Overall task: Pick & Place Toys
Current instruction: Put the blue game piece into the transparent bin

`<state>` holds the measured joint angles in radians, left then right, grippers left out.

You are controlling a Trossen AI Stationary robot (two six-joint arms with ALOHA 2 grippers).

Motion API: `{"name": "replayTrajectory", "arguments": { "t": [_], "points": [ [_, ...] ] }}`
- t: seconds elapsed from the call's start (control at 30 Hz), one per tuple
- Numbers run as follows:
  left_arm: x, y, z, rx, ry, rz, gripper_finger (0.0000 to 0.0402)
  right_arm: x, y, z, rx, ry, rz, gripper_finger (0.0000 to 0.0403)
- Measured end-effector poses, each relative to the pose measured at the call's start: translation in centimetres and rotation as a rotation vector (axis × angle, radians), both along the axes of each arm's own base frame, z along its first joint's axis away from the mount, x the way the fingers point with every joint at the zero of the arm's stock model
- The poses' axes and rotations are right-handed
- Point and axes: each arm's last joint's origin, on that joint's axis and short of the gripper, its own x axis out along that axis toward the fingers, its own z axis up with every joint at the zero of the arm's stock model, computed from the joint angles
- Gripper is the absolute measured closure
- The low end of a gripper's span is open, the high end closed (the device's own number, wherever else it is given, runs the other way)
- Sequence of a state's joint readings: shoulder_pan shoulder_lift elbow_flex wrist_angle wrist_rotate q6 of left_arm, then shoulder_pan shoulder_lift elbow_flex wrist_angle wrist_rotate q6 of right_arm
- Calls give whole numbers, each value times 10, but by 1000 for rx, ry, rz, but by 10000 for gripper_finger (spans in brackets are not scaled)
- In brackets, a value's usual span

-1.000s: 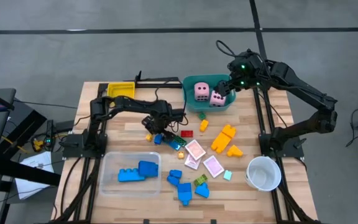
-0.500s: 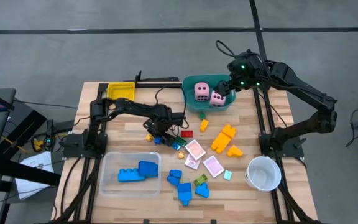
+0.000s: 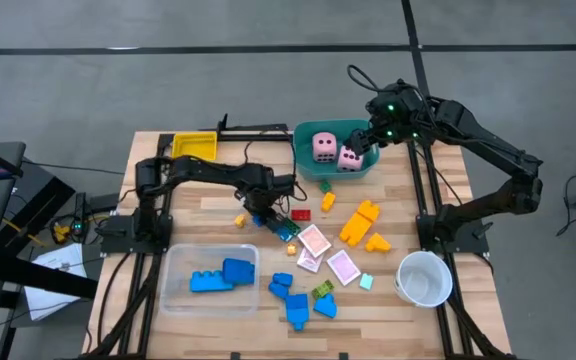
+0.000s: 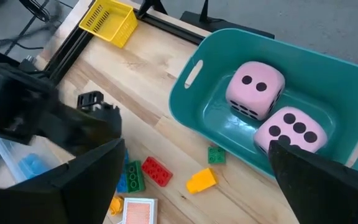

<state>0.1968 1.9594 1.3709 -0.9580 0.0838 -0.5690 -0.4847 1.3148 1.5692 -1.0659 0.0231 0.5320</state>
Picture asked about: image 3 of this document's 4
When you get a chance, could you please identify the black stand base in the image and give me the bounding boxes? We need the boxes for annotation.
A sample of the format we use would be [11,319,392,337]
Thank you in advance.
[0,172,100,301]

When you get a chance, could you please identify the white paper sheets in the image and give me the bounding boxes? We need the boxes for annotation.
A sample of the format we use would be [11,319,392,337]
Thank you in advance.
[23,243,89,322]

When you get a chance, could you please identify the yellow plastic basket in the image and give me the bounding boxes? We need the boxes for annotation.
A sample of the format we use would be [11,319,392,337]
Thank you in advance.
[170,130,219,162]

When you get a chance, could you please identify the blue patterned rectangular toy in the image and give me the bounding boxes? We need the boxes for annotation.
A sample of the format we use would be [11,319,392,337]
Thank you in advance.
[273,217,302,244]

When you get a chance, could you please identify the black aluminium table frame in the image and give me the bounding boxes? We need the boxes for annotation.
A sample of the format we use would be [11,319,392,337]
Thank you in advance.
[82,113,517,360]

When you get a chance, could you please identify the blue single-stud toy block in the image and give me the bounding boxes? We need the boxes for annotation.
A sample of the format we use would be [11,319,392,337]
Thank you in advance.
[285,293,311,332]

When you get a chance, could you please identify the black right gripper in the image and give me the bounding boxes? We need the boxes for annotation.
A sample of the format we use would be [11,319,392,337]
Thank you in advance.
[345,115,404,156]

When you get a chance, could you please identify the blue two-stud toy block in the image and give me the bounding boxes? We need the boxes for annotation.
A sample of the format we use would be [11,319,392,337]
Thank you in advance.
[312,292,339,320]

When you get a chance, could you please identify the long blue toy block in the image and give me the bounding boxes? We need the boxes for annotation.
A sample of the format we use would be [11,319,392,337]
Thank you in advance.
[189,269,235,294]

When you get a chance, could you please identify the pink foam die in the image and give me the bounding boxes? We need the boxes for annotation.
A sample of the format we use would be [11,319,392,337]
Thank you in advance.
[311,131,339,164]
[336,144,365,174]

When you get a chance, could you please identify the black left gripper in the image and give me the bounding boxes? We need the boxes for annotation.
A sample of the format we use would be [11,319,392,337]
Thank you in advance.
[241,180,300,237]

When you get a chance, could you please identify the teal plastic bin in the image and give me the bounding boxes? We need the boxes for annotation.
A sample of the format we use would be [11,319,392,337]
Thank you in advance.
[291,118,382,183]

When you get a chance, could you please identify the lime green toy block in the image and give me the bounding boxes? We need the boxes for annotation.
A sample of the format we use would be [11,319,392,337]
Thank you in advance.
[310,279,336,300]

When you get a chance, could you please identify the black power supply box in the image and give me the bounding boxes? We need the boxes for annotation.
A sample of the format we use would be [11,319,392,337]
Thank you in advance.
[89,192,120,213]

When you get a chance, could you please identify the large yellow toy block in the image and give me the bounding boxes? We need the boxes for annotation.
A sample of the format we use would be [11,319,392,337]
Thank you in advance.
[338,199,382,248]

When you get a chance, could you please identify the clear plastic container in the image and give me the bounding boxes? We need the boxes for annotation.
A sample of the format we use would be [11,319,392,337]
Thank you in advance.
[158,242,261,318]

